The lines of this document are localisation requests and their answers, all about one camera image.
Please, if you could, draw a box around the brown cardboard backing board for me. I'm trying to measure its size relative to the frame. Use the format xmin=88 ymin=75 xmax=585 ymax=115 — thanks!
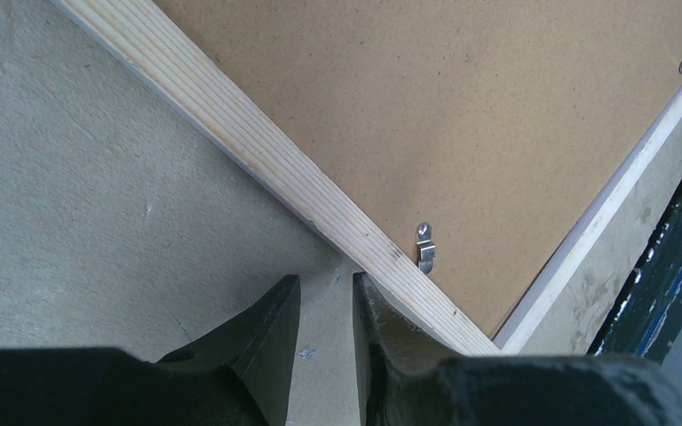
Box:
xmin=160 ymin=1 xmax=682 ymax=335

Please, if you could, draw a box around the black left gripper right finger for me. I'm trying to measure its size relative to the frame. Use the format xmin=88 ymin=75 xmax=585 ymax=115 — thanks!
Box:
xmin=353 ymin=272 xmax=682 ymax=425

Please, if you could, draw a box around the small metal retaining clip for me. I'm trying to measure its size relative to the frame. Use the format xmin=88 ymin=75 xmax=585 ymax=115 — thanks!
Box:
xmin=416 ymin=222 xmax=436 ymax=274

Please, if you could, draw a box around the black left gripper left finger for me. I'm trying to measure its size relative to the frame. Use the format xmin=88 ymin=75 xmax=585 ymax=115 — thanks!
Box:
xmin=0 ymin=275 xmax=301 ymax=425

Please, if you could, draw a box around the white wooden picture frame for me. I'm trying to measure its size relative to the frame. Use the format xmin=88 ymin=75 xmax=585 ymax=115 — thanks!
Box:
xmin=60 ymin=1 xmax=682 ymax=354

